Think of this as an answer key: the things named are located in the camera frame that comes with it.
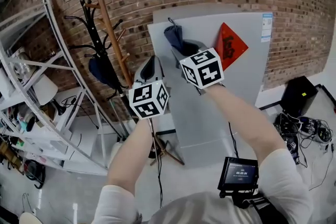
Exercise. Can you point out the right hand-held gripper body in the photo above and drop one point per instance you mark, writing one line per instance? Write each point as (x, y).
(204, 70)

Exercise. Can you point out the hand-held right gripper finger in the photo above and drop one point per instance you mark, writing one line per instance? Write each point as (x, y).
(195, 47)
(178, 56)

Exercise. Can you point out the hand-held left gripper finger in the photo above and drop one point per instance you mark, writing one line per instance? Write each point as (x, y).
(140, 73)
(158, 70)

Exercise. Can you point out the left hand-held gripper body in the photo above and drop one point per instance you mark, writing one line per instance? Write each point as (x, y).
(147, 99)

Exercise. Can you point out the grey blue cleaning cloth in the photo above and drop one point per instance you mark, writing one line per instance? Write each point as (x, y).
(173, 36)

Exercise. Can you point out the light grey refrigerator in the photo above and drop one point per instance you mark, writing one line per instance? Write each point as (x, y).
(236, 102)

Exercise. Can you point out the person's right forearm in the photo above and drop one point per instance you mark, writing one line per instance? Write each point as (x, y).
(236, 118)

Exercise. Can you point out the person's left forearm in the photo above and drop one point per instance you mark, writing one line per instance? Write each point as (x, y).
(131, 154)

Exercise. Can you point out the red diamond paper decoration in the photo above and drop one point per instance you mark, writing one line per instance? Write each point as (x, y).
(231, 44)

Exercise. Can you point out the dark blue hanging bag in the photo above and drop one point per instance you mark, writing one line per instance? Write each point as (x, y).
(98, 70)

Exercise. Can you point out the wooden coat rack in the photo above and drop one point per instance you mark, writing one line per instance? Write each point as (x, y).
(110, 31)

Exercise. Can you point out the white blue label sticker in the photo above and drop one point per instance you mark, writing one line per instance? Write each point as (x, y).
(267, 29)

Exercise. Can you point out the white table lamp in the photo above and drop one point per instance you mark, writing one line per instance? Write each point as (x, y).
(44, 89)

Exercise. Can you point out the black cabinet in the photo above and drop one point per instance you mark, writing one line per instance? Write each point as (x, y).
(299, 94)

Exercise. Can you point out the white metal shelving rack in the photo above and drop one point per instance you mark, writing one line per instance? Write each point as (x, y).
(39, 63)

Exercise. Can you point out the chest-mounted black screen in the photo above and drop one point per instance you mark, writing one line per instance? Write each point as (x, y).
(239, 173)

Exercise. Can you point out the black canister vacuum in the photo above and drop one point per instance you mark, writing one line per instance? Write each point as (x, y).
(34, 173)

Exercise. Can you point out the round light wooden table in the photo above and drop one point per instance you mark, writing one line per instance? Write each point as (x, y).
(30, 219)

